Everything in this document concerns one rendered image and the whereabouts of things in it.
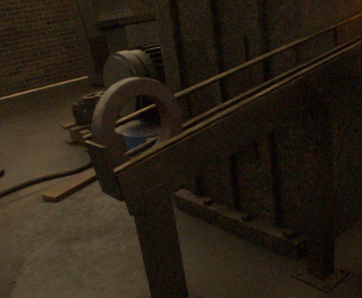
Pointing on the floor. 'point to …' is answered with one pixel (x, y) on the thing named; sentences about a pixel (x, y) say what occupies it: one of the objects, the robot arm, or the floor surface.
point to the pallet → (82, 118)
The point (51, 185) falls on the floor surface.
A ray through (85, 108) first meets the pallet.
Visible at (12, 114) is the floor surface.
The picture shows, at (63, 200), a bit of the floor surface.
